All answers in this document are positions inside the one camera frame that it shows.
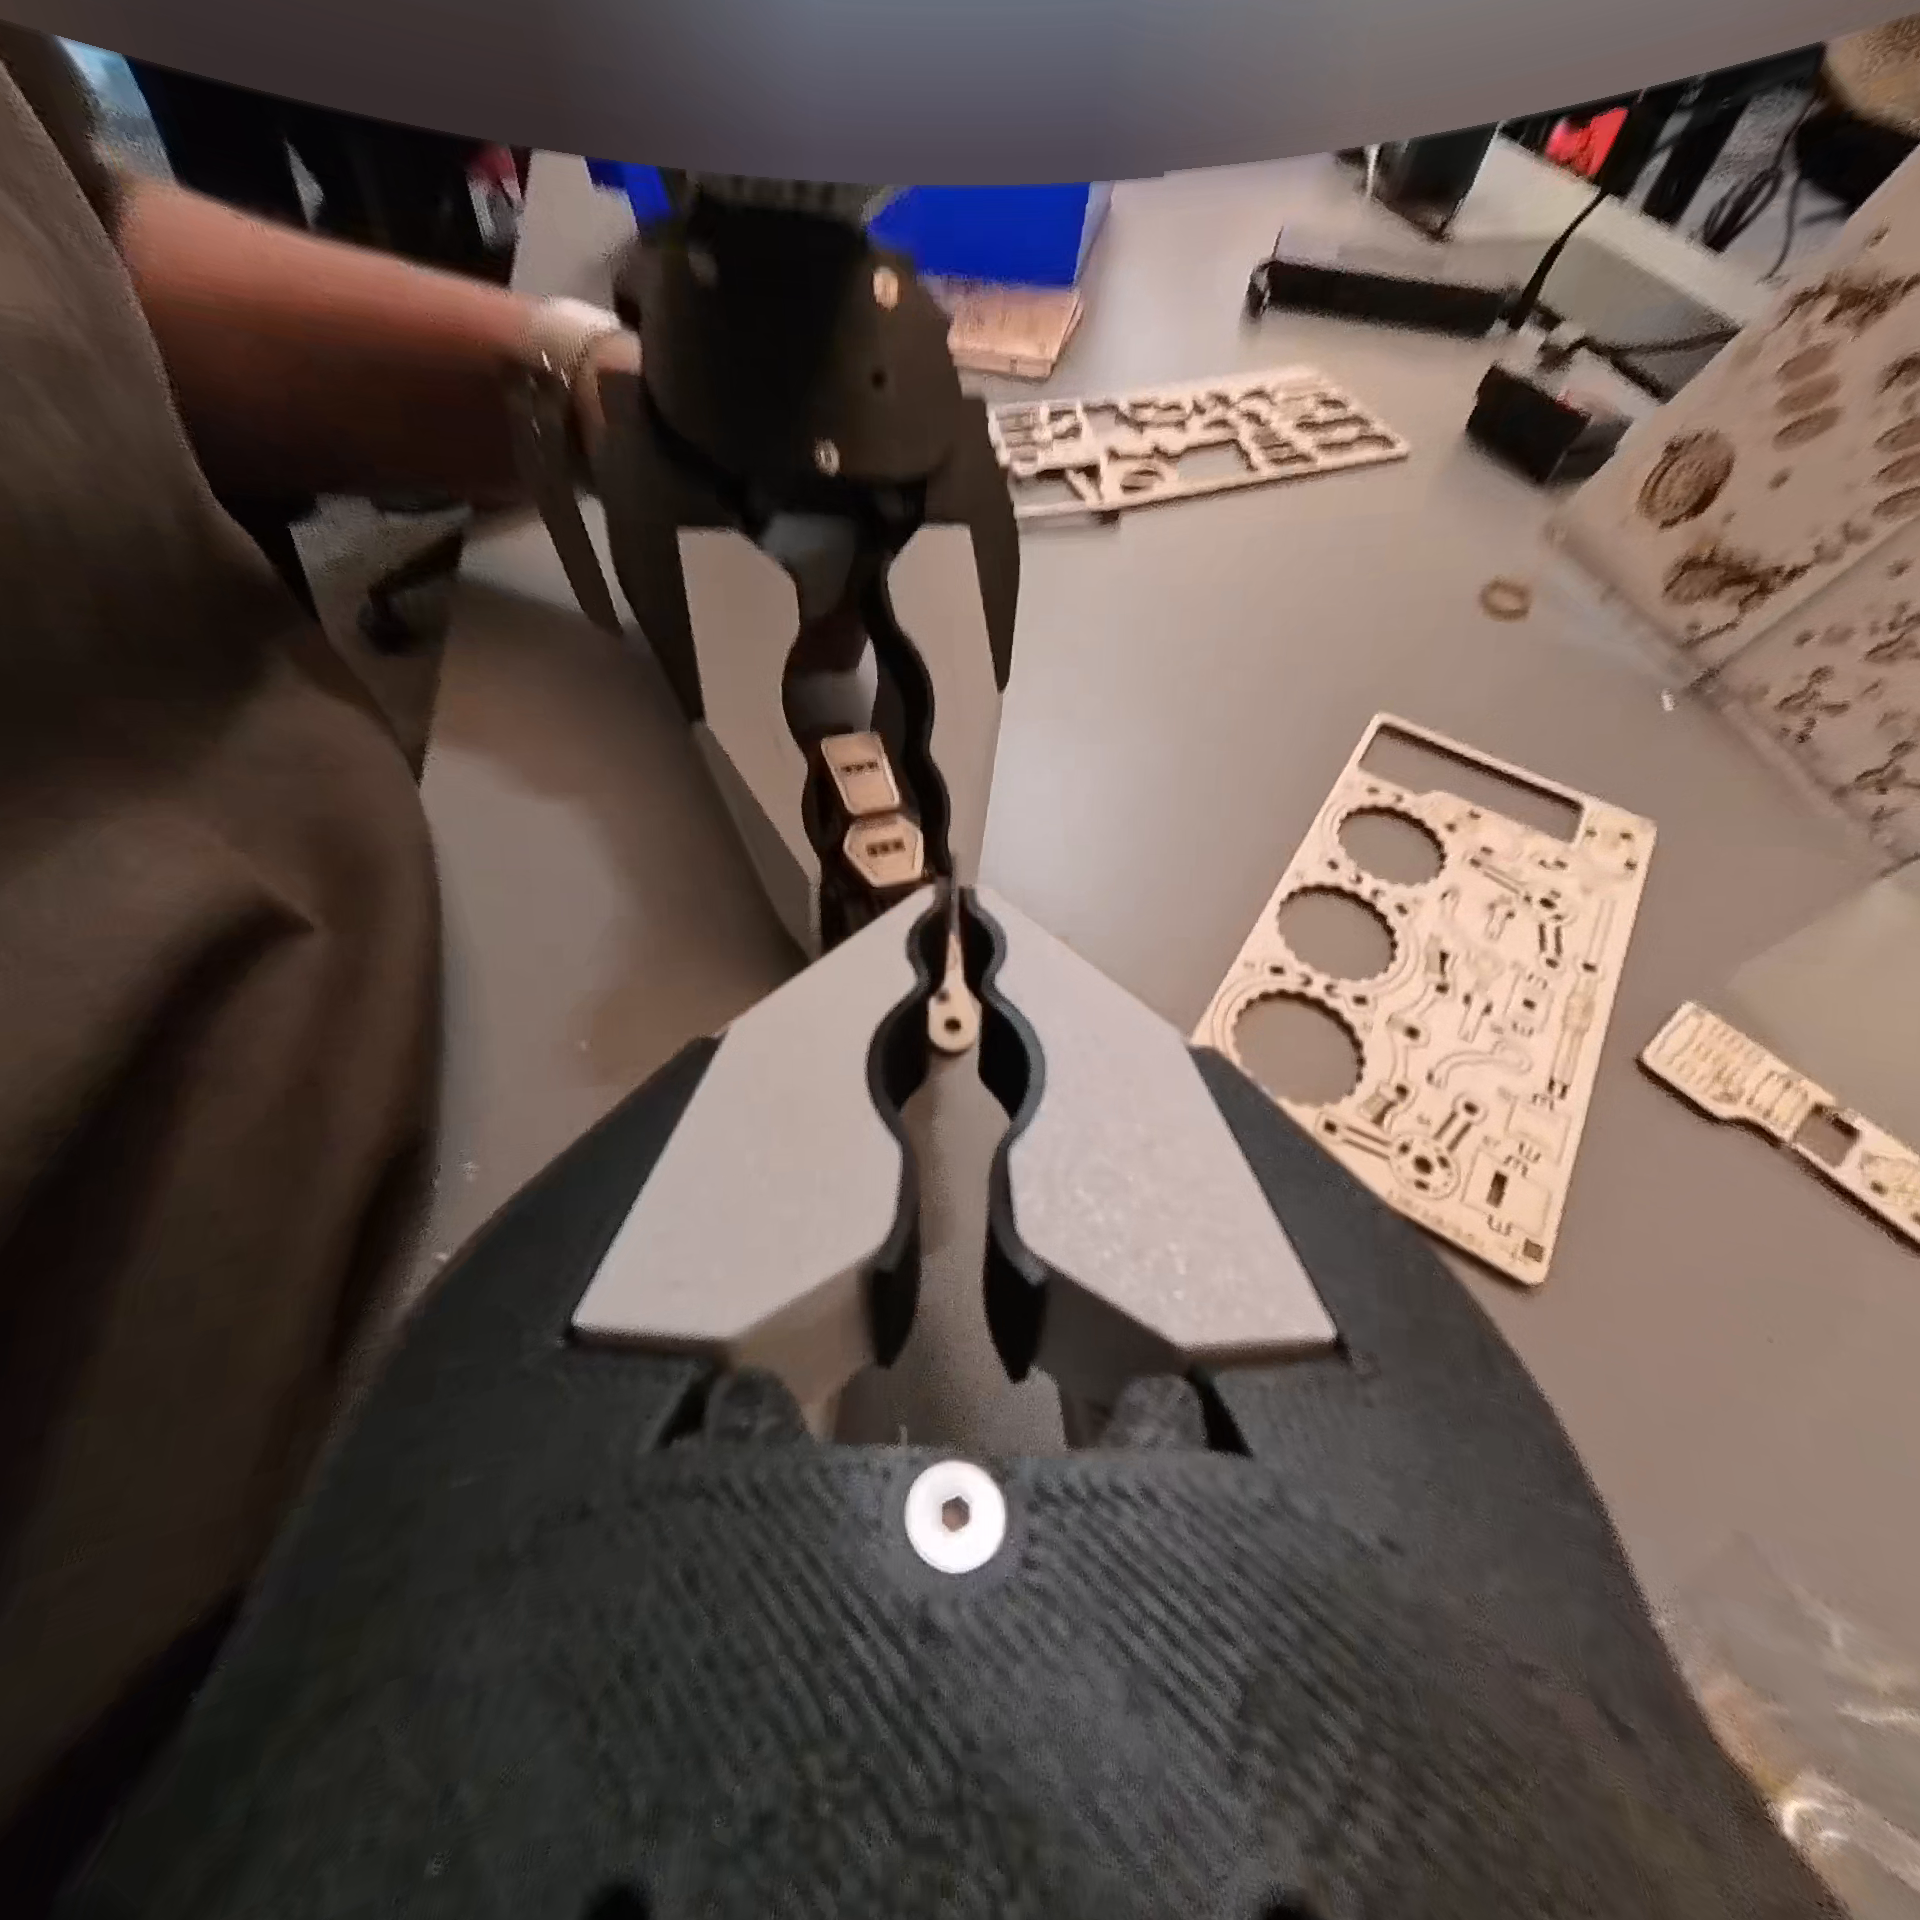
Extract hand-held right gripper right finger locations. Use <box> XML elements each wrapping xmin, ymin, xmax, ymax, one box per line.
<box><xmin>956</xmin><ymin>882</ymin><xmax>1342</xmax><ymax>1380</ymax></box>

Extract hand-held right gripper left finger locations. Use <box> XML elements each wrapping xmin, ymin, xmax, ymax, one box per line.
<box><xmin>571</xmin><ymin>882</ymin><xmax>965</xmax><ymax>1442</ymax></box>

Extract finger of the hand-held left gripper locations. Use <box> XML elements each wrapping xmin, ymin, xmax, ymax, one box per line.
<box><xmin>864</xmin><ymin>518</ymin><xmax>1003</xmax><ymax>901</ymax></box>
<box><xmin>681</xmin><ymin>521</ymin><xmax>843</xmax><ymax>961</ymax></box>

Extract wooden model motorcycle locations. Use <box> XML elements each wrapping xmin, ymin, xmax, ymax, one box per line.
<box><xmin>806</xmin><ymin>729</ymin><xmax>986</xmax><ymax>1054</ymax></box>

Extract person's left forearm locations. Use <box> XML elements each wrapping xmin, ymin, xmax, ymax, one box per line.
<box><xmin>109</xmin><ymin>171</ymin><xmax>630</xmax><ymax>503</ymax></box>

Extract grey desk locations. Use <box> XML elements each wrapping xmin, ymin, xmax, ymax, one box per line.
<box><xmin>292</xmin><ymin>145</ymin><xmax>1920</xmax><ymax>1920</ymax></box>

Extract silver mesh wristwatch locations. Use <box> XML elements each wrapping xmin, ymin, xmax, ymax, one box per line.
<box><xmin>508</xmin><ymin>293</ymin><xmax>644</xmax><ymax>397</ymax></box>

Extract blue box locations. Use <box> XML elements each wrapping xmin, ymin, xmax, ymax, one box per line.
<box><xmin>862</xmin><ymin>181</ymin><xmax>1114</xmax><ymax>297</ymax></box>

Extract stack of wooden sheets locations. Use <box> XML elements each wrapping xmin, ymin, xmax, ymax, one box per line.
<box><xmin>944</xmin><ymin>277</ymin><xmax>1089</xmax><ymax>380</ymax></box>

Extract wooden puzzle sheet many cutouts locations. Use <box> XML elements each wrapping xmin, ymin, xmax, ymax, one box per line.
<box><xmin>986</xmin><ymin>367</ymin><xmax>1412</xmax><ymax>525</ymax></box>

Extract wooden puzzle sheet round holes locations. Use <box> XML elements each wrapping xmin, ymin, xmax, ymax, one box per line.
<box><xmin>1189</xmin><ymin>710</ymin><xmax>1660</xmax><ymax>1288</ymax></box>

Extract black power strip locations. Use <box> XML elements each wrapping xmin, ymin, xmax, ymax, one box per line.
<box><xmin>1243</xmin><ymin>227</ymin><xmax>1521</xmax><ymax>341</ymax></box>

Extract person's olive clothing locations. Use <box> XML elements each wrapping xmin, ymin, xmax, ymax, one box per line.
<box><xmin>0</xmin><ymin>28</ymin><xmax>448</xmax><ymax>1856</ymax></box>

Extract small wooden puzzle sheet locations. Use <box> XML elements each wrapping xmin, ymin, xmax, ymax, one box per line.
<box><xmin>1635</xmin><ymin>1001</ymin><xmax>1920</xmax><ymax>1252</ymax></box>

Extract black box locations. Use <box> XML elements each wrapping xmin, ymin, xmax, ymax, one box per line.
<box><xmin>1461</xmin><ymin>352</ymin><xmax>1635</xmax><ymax>482</ymax></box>

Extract printed instruction booklet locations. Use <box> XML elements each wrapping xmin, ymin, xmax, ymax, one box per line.
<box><xmin>1549</xmin><ymin>190</ymin><xmax>1920</xmax><ymax>874</ymax></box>

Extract clear plastic parts bag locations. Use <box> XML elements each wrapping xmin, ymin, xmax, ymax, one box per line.
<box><xmin>1679</xmin><ymin>1589</ymin><xmax>1920</xmax><ymax>1900</ymax></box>

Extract black cable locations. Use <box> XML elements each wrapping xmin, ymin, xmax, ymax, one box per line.
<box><xmin>1505</xmin><ymin>175</ymin><xmax>1619</xmax><ymax>337</ymax></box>

